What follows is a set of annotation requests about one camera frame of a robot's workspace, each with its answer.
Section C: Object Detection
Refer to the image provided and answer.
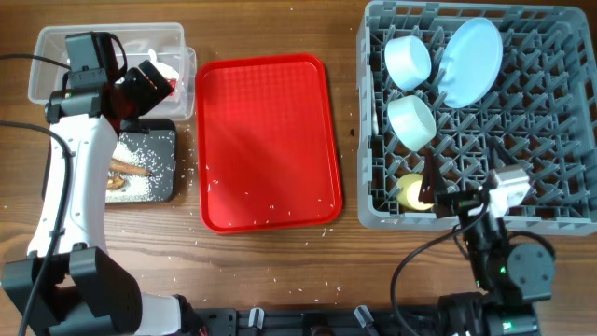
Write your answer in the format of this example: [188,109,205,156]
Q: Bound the white crumpled tissue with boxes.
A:
[147,49,180,80]

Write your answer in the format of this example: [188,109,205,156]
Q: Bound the red plastic tray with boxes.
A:
[195,53,343,234]

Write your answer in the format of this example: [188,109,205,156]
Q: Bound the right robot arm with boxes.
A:
[390,139,556,335]

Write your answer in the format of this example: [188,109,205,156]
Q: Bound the pale blue bowl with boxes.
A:
[384,35,432,91]

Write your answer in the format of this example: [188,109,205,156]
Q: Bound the grey-blue dishwasher rack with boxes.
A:
[356,1,596,236]

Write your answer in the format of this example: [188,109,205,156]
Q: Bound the black waste tray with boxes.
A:
[50,115,176,210]

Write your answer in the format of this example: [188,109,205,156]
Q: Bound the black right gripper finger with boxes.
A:
[488,138,520,171]
[419,148,448,203]

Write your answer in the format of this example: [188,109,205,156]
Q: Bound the large pale blue plate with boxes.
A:
[437,17,503,108]

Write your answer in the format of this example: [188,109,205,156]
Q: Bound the white plastic spoon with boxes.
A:
[371,111,379,135]

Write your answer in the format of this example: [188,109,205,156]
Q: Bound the clear plastic waste bin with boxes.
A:
[34,22,197,121]

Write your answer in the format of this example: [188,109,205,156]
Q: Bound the brown food scrap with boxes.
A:
[106,175,126,190]

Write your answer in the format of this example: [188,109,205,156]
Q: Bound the red snack wrapper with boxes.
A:
[167,78,177,97]

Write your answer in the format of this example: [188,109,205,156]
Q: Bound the brown root vegetable piece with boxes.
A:
[109,159,152,176]

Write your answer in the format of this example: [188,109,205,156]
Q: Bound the white rice pile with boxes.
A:
[105,130,176,203]

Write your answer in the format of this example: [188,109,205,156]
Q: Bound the yellow plastic cup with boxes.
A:
[396,174,434,211]

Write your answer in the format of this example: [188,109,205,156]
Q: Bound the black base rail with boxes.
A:
[186,302,542,336]

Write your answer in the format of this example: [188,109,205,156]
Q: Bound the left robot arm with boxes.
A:
[2,56,201,335]

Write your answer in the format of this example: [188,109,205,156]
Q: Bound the pale green bowl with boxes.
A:
[387,95,437,151]

